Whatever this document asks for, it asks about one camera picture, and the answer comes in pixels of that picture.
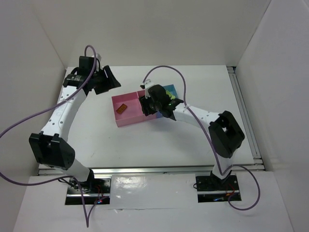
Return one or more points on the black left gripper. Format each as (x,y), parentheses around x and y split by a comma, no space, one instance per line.
(102,80)

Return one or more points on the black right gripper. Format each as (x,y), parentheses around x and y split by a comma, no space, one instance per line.
(147,106)

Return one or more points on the brown lego plate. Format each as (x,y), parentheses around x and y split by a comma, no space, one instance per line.
(121,108)

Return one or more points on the lime lego brick long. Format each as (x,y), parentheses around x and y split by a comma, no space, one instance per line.
(169,94)

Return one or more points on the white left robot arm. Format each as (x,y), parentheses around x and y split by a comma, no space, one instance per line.
(50,146)

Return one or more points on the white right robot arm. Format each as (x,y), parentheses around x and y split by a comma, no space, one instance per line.
(221,129)

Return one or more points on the purple-blue bin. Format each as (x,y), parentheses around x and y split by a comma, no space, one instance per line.
(158,115)

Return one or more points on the light blue bin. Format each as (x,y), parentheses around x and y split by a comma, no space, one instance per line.
(171,88)

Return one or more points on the large pink bin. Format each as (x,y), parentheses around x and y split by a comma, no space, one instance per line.
(131,114)

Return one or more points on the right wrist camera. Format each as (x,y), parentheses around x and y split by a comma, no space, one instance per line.
(175,102)

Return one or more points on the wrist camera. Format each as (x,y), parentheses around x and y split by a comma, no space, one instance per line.
(175,102)
(73,80)

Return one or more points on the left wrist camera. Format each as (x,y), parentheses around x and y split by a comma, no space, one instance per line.
(73,80)

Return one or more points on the aluminium rail front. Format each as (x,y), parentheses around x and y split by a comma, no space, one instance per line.
(152,170)

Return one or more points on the aluminium rail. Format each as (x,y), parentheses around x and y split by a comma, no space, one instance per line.
(258,161)
(152,170)

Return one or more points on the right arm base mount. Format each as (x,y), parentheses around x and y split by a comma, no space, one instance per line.
(211,190)

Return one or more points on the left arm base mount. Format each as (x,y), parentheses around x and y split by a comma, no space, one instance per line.
(99,193)

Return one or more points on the aluminium rail right side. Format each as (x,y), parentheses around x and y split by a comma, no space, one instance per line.
(258,161)

